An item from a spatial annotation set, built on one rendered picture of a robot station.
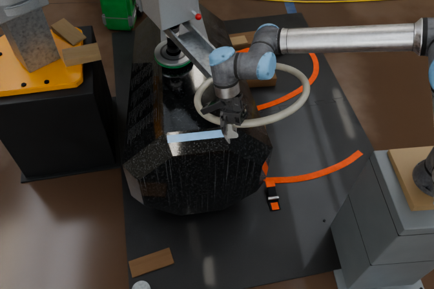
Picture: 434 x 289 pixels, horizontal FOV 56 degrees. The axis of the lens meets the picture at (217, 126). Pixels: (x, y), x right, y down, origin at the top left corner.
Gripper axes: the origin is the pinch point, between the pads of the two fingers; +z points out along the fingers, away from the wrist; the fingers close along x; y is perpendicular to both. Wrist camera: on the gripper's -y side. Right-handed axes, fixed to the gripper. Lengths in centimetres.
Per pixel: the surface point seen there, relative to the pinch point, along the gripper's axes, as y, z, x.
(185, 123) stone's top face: -37.8, 16.6, 22.0
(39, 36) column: -120, -24, 25
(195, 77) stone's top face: -47, 8, 52
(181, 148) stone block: -36.5, 24.8, 13.0
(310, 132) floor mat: -7, 94, 125
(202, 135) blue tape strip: -28.6, 21.6, 21.4
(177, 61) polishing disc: -56, 0, 53
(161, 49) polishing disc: -68, -4, 57
